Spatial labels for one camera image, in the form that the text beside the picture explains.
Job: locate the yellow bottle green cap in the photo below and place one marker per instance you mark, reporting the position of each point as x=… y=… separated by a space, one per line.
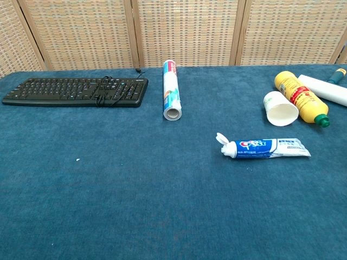
x=303 y=100

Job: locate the white tube dark cap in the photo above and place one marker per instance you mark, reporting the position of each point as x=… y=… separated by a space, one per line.
x=325 y=89

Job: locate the cling film roll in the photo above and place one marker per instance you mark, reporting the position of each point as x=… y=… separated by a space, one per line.
x=171 y=89

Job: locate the blue white Crest toothpaste tube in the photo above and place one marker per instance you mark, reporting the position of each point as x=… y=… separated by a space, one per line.
x=252 y=147

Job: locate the black computer keyboard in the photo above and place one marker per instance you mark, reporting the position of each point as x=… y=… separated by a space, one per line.
x=54 y=89

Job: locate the blue table cloth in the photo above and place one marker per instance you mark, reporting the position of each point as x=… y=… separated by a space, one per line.
x=135 y=189

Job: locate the white paper cup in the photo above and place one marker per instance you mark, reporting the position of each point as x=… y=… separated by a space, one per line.
x=276 y=104

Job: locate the woven wooden folding screen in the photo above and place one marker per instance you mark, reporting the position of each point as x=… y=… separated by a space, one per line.
x=81 y=32

